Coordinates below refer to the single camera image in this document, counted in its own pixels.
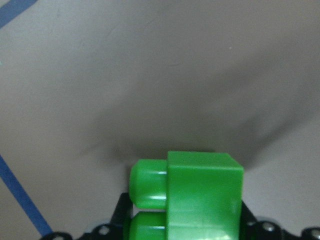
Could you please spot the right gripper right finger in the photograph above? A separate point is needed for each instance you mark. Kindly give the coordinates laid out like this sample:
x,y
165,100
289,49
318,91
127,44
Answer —
x,y
251,228

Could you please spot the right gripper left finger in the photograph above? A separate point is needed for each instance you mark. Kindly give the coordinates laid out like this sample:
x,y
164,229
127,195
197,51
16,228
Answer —
x,y
117,228

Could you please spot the green toy block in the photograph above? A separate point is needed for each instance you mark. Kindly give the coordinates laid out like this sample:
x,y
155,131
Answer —
x,y
187,196

